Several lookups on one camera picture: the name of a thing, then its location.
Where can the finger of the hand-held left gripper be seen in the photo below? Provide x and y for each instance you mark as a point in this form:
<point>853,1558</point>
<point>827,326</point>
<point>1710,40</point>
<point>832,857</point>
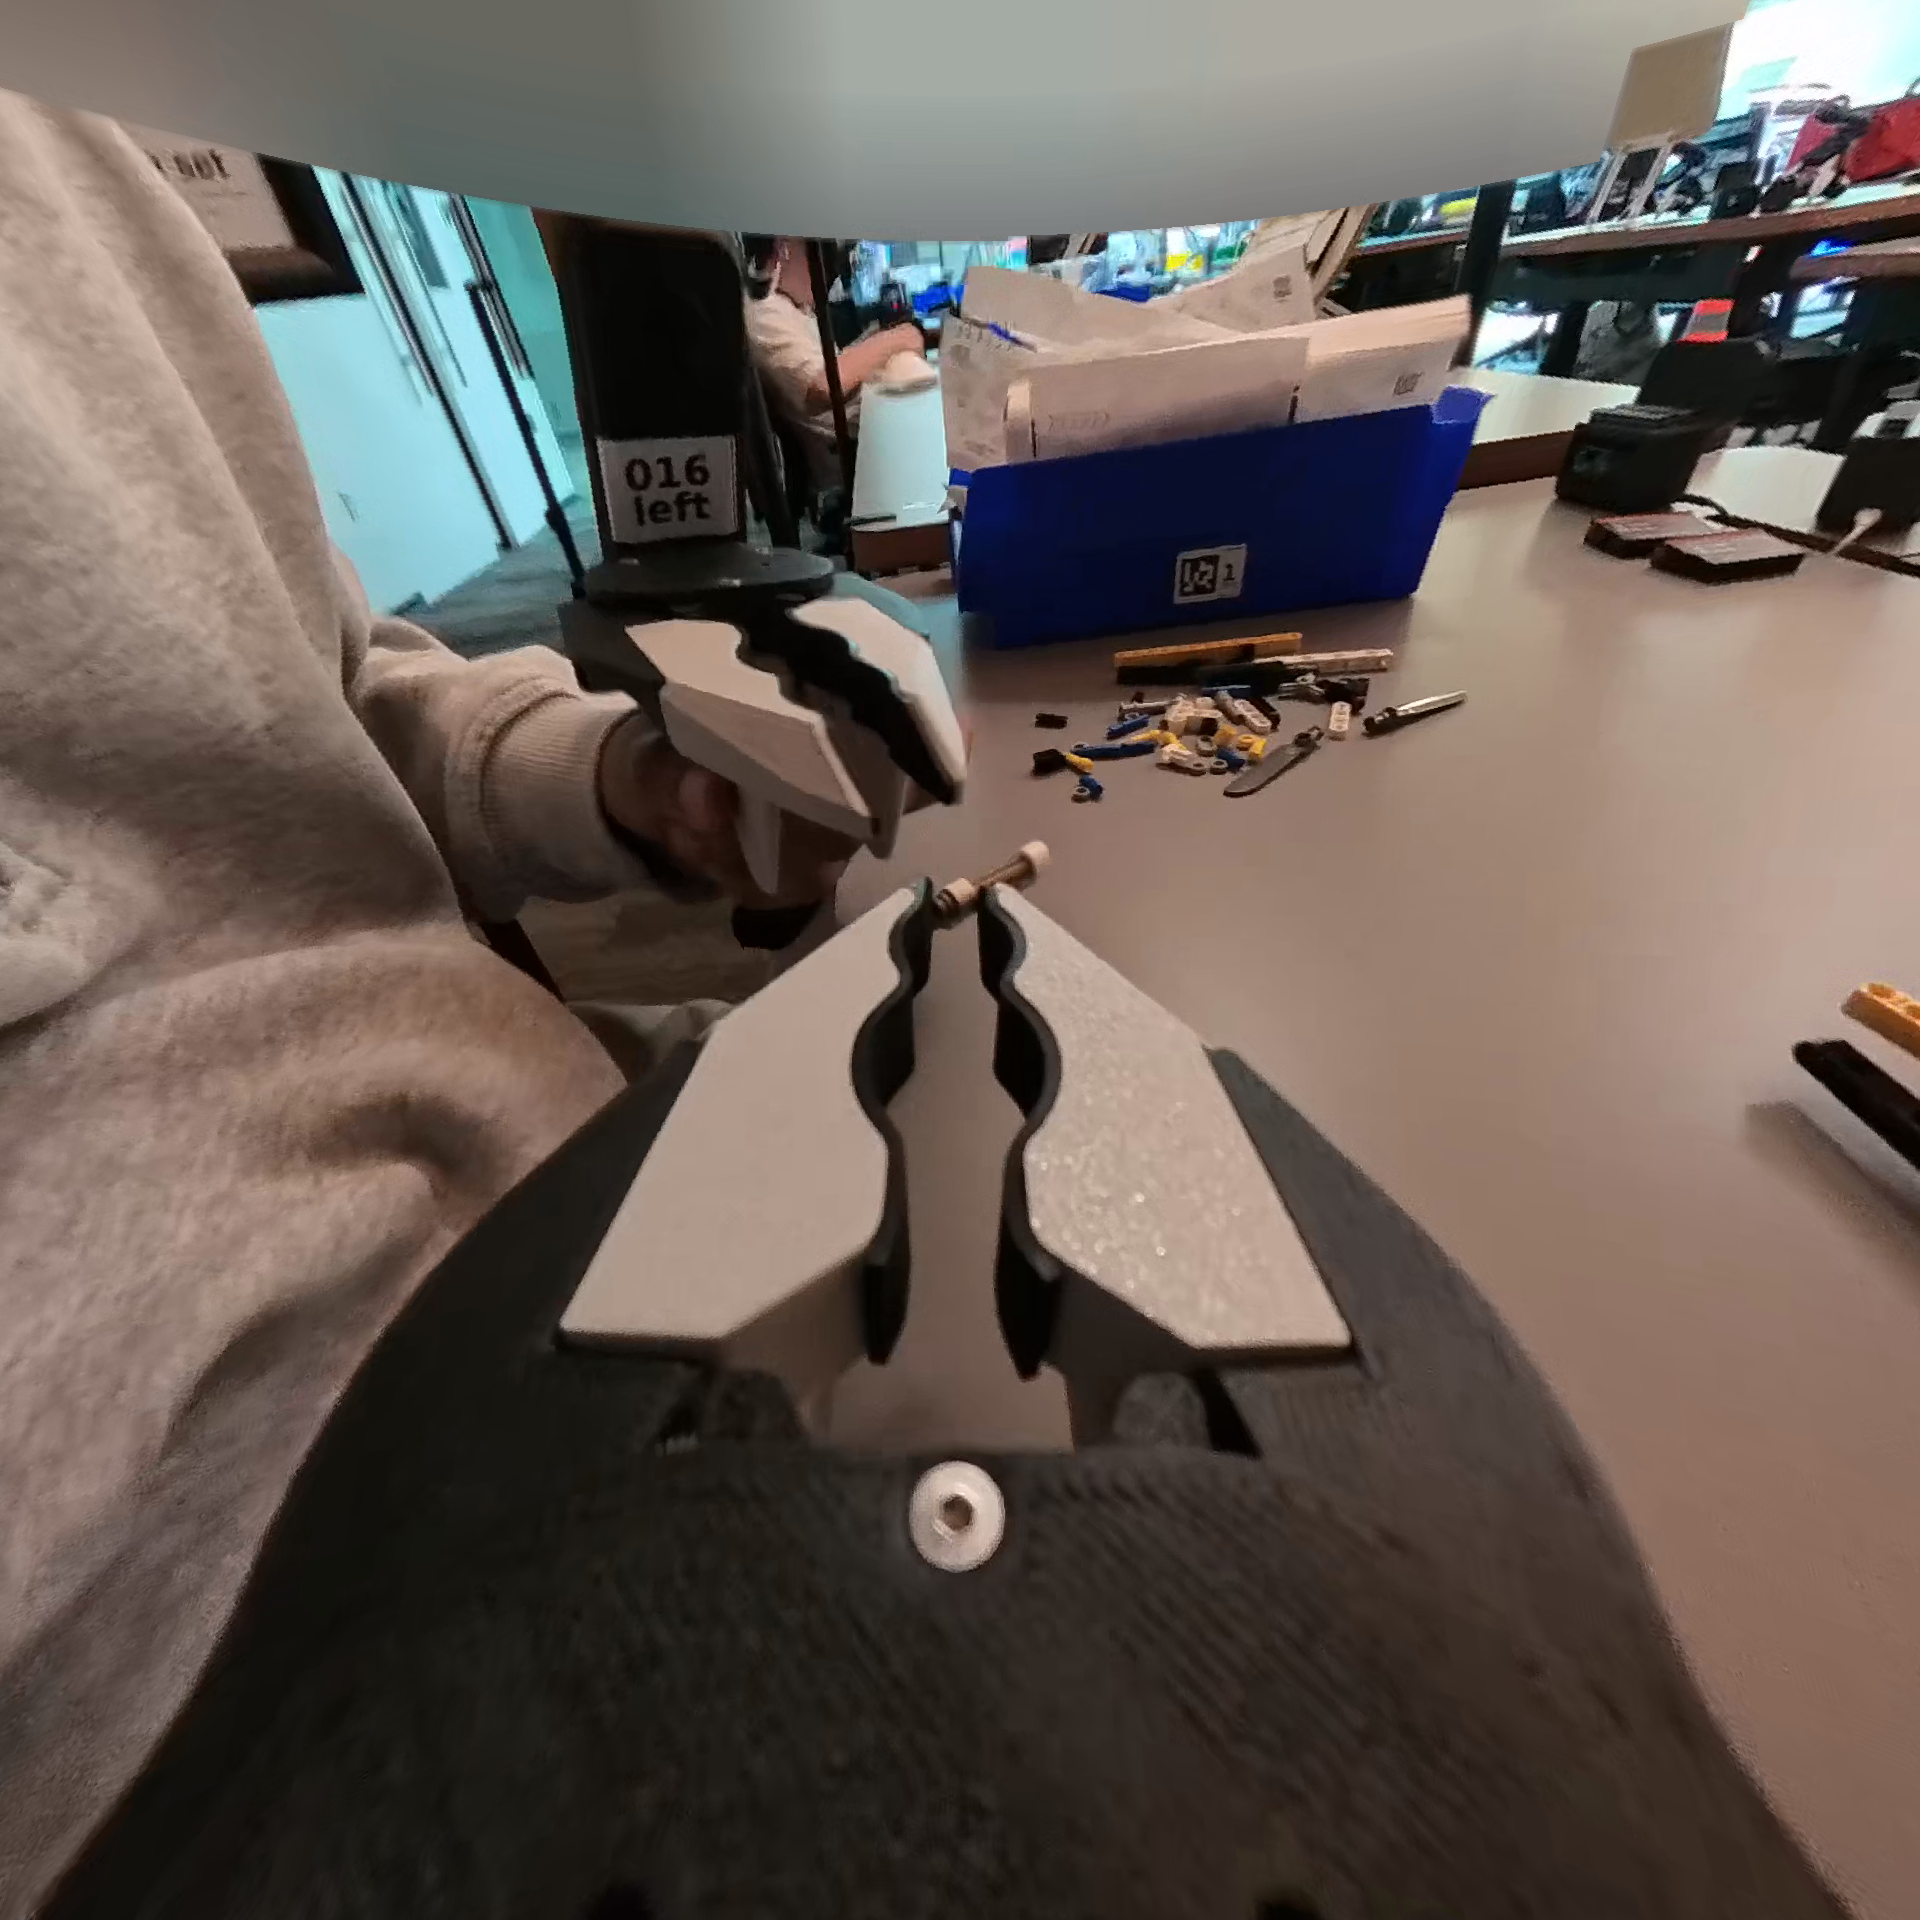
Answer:
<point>733,705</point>
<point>900,675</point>

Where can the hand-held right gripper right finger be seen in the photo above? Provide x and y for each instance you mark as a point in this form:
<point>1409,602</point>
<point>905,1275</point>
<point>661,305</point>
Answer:
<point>1170,1201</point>

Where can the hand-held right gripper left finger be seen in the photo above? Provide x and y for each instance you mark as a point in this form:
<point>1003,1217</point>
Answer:
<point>749,1201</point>

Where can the tan lego axle white connectors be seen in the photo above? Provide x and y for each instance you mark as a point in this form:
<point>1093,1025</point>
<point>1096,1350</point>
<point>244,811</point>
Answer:
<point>989,879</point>

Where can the person's left forearm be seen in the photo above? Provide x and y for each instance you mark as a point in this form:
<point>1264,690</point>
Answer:
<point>494,751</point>

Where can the pile of loose lego pieces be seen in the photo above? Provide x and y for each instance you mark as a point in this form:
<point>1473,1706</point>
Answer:
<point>1201,721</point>

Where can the partly built lego model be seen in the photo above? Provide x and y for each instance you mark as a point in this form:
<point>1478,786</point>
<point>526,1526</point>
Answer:
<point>1861,1088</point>

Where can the person's left hand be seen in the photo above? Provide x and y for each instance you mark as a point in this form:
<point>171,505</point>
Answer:
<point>667,819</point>

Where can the blue plastic bin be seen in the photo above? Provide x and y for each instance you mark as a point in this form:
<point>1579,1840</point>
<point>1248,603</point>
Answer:
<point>1078,539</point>

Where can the pile of white paper bags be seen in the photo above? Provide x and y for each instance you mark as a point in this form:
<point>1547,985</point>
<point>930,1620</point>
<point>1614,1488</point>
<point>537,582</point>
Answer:
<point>1170,368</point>

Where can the framed white poster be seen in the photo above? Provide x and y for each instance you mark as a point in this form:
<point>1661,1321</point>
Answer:
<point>224,210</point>

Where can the flat brown black box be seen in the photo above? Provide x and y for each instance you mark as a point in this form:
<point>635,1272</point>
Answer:
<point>1724,556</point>
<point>1650,532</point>

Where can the black battery charger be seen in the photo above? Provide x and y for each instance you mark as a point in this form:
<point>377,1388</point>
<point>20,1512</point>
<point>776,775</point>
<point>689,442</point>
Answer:
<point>1642,450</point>

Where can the wood-edged background desk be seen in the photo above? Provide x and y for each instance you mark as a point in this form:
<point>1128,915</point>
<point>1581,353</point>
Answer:
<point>1650,234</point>

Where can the black desk device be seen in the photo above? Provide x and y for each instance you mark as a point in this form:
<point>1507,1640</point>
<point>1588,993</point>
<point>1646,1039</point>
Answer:
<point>1875,464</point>

